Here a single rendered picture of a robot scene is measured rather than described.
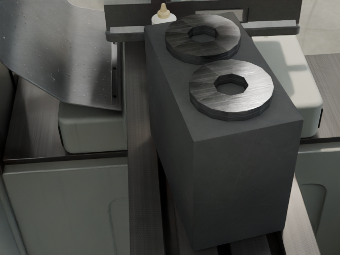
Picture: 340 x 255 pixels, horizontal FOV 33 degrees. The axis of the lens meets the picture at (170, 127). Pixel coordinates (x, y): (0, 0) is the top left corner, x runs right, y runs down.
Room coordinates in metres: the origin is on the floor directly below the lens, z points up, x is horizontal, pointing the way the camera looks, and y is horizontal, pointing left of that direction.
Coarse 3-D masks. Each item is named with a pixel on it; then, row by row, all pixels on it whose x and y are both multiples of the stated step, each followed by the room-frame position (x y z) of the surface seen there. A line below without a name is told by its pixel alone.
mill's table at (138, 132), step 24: (144, 48) 0.84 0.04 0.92; (144, 72) 0.77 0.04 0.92; (144, 96) 0.70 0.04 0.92; (144, 120) 0.65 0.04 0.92; (144, 144) 0.59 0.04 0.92; (144, 168) 0.55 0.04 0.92; (144, 192) 0.50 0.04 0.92; (168, 192) 0.52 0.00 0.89; (144, 216) 0.46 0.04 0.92; (168, 216) 0.48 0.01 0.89; (288, 216) 0.45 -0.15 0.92; (144, 240) 0.43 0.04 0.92; (168, 240) 0.44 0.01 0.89; (240, 240) 0.42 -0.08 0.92; (264, 240) 0.42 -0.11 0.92; (288, 240) 0.42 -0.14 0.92; (312, 240) 0.42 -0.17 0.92
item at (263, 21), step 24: (120, 0) 0.89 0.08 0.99; (144, 0) 0.88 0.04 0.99; (168, 0) 0.87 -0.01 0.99; (192, 0) 0.87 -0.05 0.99; (216, 0) 0.87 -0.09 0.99; (240, 0) 0.87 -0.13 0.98; (264, 0) 0.87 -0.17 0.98; (288, 0) 0.87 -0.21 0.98; (120, 24) 0.87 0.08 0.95; (144, 24) 0.87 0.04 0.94; (264, 24) 0.87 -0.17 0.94; (288, 24) 0.87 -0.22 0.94
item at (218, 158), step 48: (192, 48) 0.55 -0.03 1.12; (240, 48) 0.56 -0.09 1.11; (192, 96) 0.46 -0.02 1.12; (240, 96) 0.46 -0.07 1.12; (288, 96) 0.47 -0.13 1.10; (192, 144) 0.41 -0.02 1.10; (240, 144) 0.42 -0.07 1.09; (288, 144) 0.43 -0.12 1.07; (192, 192) 0.41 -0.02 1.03; (240, 192) 0.42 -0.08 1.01; (288, 192) 0.43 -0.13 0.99; (192, 240) 0.41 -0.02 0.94
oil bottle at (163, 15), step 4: (164, 4) 0.80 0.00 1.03; (164, 8) 0.79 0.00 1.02; (160, 12) 0.79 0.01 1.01; (164, 12) 0.79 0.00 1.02; (168, 12) 0.80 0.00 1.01; (156, 16) 0.80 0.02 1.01; (160, 16) 0.79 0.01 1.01; (164, 16) 0.79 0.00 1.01; (168, 16) 0.79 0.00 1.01; (172, 16) 0.80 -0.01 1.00; (152, 20) 0.79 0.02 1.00; (156, 20) 0.79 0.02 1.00; (160, 20) 0.79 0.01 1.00; (164, 20) 0.79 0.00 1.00; (168, 20) 0.79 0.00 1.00; (172, 20) 0.79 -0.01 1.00; (152, 24) 0.79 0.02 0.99
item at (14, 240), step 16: (0, 64) 0.94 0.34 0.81; (0, 80) 0.92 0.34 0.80; (16, 80) 1.01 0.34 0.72; (0, 96) 0.89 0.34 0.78; (0, 112) 0.86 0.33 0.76; (0, 128) 0.83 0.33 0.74; (0, 144) 0.79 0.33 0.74; (0, 160) 0.76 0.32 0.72; (0, 176) 0.75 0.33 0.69; (0, 192) 0.74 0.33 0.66; (0, 208) 0.73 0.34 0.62; (0, 224) 0.72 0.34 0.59; (16, 224) 0.75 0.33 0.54; (0, 240) 0.71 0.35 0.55; (16, 240) 0.74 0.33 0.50
